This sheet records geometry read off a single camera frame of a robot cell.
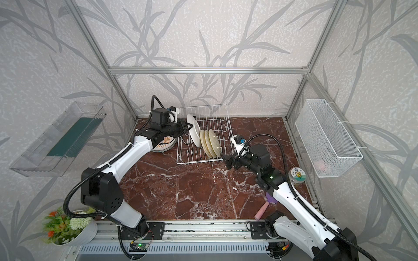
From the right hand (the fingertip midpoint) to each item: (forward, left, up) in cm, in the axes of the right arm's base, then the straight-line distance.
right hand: (229, 148), depth 74 cm
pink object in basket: (-7, -42, -4) cm, 42 cm away
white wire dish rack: (+42, +9, -23) cm, 49 cm away
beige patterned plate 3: (+13, +7, -14) cm, 20 cm away
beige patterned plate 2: (+10, +10, -10) cm, 18 cm away
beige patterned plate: (+10, +13, -10) cm, 20 cm away
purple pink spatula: (-16, -22, -24) cm, 36 cm away
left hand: (+13, +17, +2) cm, 22 cm away
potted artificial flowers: (-31, +65, -8) cm, 72 cm away
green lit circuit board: (-35, +40, -25) cm, 59 cm away
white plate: (+13, +17, -3) cm, 22 cm away
